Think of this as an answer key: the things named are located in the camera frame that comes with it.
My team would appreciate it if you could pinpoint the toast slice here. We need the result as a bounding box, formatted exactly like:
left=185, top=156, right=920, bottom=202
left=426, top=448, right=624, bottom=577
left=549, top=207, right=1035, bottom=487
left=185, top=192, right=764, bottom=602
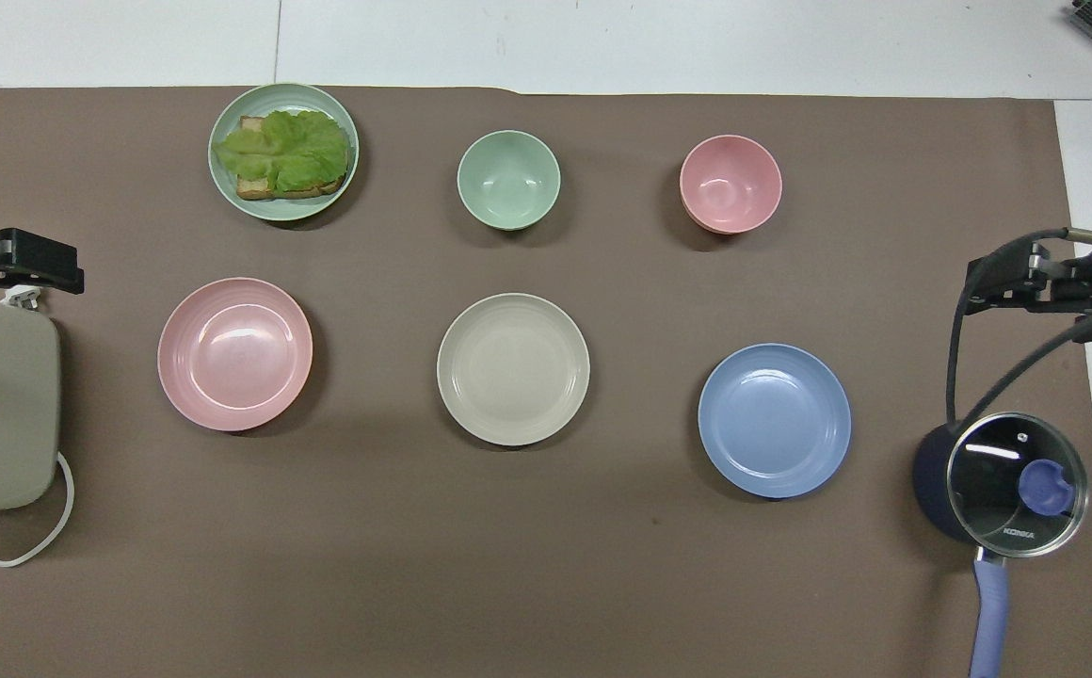
left=234, top=115, right=350, bottom=202

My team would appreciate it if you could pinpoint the blue pot with handle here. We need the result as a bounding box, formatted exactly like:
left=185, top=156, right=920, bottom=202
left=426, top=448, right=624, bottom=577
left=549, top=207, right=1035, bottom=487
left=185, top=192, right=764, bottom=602
left=911, top=414, right=1090, bottom=678

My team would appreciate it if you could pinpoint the pink plate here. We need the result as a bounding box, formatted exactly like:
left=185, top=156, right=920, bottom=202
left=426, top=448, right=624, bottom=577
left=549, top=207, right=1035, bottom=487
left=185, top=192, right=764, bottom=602
left=157, top=277, right=314, bottom=433

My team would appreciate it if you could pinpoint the green bowl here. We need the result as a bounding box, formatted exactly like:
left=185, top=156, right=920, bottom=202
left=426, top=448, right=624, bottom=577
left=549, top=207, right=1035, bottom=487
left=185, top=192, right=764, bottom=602
left=457, top=130, right=563, bottom=232

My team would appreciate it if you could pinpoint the beige electric cooker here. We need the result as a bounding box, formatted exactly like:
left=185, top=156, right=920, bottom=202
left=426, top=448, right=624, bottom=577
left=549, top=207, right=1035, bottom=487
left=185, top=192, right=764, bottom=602
left=0, top=299, right=63, bottom=517

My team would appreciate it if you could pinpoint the glass lid with blue knob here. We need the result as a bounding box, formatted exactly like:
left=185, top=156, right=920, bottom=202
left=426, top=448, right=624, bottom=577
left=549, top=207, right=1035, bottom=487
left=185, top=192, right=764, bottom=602
left=946, top=412, right=1090, bottom=558

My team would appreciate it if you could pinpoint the beige plate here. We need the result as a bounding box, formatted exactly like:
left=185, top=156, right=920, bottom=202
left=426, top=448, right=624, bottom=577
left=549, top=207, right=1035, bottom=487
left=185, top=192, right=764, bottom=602
left=437, top=293, right=591, bottom=447

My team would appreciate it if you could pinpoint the pink bowl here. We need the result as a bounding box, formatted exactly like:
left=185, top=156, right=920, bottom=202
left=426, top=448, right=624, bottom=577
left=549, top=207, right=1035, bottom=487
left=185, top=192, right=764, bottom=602
left=679, top=135, right=783, bottom=235

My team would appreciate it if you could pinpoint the green plate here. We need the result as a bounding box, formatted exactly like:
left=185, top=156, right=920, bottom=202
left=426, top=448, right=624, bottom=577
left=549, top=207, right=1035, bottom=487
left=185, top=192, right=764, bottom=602
left=207, top=83, right=361, bottom=223

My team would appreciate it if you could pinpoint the blue plate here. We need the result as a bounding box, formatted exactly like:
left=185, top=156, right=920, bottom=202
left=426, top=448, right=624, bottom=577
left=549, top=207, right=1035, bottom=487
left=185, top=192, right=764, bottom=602
left=698, top=343, right=853, bottom=499

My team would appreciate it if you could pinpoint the black cable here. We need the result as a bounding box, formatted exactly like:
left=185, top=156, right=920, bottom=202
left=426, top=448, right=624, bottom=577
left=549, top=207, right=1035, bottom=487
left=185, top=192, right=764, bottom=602
left=960, top=292, right=1092, bottom=429
left=944, top=226, right=1092, bottom=429

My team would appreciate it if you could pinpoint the green lettuce leaf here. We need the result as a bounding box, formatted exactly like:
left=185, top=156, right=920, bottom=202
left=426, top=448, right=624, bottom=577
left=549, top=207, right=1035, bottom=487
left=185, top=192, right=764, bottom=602
left=213, top=109, right=355, bottom=195

